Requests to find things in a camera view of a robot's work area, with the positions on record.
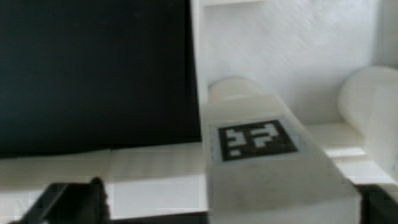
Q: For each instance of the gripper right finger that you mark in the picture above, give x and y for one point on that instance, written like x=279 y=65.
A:
x=378 y=206

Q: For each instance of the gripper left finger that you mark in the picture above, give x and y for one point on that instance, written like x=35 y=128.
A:
x=71 y=204

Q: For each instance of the white chair leg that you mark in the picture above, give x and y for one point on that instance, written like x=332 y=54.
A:
x=274 y=182

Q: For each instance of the white chair leg block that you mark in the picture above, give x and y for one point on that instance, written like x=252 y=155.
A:
x=368 y=109

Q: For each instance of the white chair seat piece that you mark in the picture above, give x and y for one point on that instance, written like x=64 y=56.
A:
x=293 y=43

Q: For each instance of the white U-shaped frame fence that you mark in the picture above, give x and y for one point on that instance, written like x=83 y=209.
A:
x=153 y=175

